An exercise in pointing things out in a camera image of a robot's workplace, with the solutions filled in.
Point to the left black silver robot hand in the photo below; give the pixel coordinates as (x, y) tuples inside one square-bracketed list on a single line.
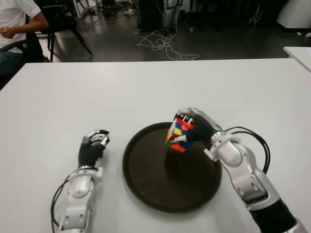
[(90, 154)]

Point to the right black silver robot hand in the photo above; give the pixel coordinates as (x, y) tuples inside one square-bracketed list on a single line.
[(204, 128)]

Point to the multicoloured Rubik's cube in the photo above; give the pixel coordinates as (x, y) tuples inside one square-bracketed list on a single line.
[(178, 131)]

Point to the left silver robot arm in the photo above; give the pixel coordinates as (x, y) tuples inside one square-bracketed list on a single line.
[(80, 187)]

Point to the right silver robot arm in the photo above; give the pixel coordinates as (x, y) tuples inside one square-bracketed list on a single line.
[(243, 170)]

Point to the dark brown round plate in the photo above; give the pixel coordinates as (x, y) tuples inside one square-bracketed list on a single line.
[(184, 184)]

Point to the black wheeled equipment rack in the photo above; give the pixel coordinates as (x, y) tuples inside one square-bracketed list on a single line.
[(223, 14)]

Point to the black office armchair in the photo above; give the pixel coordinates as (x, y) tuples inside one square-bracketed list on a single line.
[(36, 48)]

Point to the white side table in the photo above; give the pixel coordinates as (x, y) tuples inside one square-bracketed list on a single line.
[(300, 55)]

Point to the black cabinet on casters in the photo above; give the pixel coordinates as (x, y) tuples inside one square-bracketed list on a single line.
[(150, 14)]

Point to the black four-legged chair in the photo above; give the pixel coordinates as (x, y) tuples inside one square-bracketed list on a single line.
[(63, 24)]

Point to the white power strip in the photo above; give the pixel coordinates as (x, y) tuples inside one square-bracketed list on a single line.
[(130, 11)]

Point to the white machine housing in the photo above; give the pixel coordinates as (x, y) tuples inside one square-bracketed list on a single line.
[(298, 14)]

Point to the seated person in white shirt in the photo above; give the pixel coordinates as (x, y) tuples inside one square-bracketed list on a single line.
[(12, 17)]

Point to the white desk frame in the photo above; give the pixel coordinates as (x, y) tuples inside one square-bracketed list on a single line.
[(83, 11)]

